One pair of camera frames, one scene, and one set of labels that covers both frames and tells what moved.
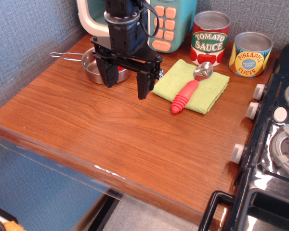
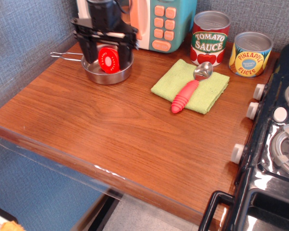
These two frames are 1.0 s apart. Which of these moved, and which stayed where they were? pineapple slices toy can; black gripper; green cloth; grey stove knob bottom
Moved: black gripper
Stayed: grey stove knob bottom; green cloth; pineapple slices toy can
